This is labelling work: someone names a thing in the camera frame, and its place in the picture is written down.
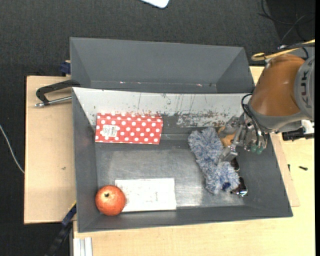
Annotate dark sunglasses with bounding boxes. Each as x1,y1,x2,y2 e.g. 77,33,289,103
229,157,249,197

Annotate red apple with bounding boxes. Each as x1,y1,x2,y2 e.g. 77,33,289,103
94,184,127,217

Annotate black cylinder on white bracket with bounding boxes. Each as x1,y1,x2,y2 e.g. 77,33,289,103
281,119,315,141

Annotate tan rounded toy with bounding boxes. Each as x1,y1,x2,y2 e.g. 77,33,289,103
217,126,237,148

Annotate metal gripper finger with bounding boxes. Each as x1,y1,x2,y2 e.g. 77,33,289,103
219,144,239,163
225,115,242,132

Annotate red white-dotted box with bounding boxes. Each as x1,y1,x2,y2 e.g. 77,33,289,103
94,112,164,145

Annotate blue and white fluffy cloth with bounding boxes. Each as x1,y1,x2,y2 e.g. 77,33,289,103
187,127,241,196

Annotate grey metal bin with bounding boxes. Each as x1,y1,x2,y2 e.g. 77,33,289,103
69,36,294,233

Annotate white flat card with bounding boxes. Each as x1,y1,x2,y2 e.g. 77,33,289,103
114,177,177,213

